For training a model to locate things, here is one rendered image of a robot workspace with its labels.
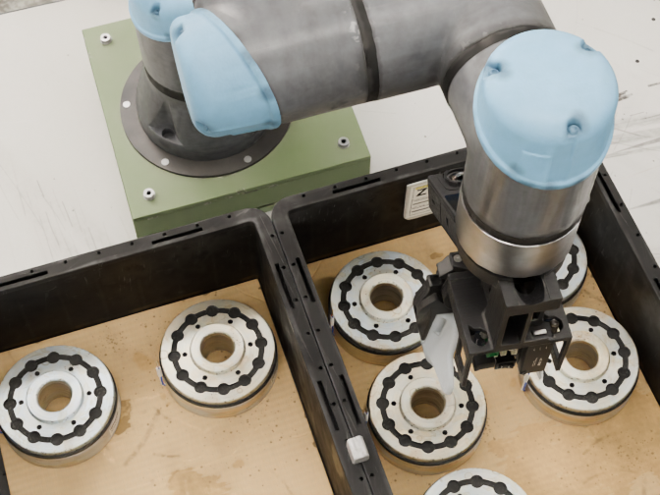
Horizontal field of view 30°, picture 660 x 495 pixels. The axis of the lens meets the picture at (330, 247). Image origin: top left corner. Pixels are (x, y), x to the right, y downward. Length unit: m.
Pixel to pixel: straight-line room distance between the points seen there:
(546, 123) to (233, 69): 0.18
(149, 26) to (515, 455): 0.52
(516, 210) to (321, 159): 0.63
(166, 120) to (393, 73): 0.62
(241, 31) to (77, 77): 0.79
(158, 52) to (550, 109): 0.63
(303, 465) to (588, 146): 0.50
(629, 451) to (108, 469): 0.45
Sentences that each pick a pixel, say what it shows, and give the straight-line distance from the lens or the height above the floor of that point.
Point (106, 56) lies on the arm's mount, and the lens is 1.42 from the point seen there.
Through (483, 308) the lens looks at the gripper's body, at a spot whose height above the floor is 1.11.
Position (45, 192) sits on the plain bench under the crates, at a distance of 1.39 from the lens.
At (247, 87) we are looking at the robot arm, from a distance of 0.70.
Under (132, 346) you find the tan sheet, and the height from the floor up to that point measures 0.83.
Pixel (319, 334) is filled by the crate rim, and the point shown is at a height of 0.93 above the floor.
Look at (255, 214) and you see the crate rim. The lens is 1.08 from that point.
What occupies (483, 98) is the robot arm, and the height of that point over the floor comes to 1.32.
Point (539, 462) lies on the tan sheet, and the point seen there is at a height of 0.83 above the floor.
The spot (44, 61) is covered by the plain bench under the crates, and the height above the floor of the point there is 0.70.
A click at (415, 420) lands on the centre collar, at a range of 1.06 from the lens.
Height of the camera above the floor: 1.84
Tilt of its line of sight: 59 degrees down
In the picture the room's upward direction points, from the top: 1 degrees clockwise
